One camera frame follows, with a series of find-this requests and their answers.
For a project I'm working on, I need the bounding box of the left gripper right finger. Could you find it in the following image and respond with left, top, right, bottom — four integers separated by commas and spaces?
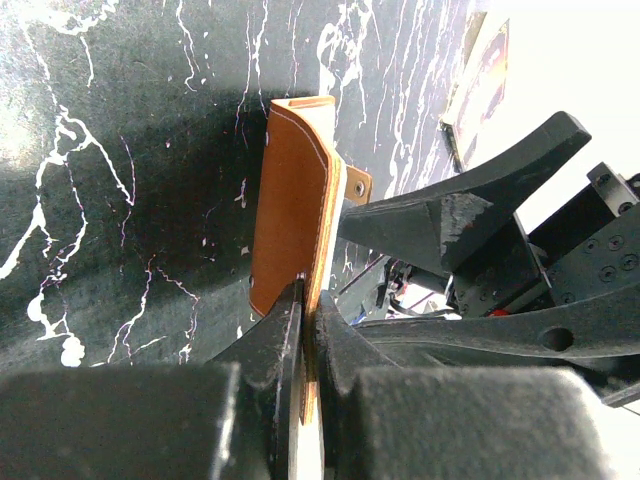
315, 293, 615, 479

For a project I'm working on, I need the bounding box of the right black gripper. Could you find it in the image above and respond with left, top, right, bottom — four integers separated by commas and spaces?
339, 111, 639, 373

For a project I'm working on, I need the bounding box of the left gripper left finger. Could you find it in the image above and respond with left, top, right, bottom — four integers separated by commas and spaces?
1, 280, 304, 479

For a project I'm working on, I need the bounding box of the brown leather card holder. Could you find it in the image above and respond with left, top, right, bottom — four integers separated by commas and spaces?
249, 95, 373, 424

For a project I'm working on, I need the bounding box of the dark red picture book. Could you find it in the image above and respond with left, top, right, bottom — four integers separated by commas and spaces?
441, 14, 510, 173

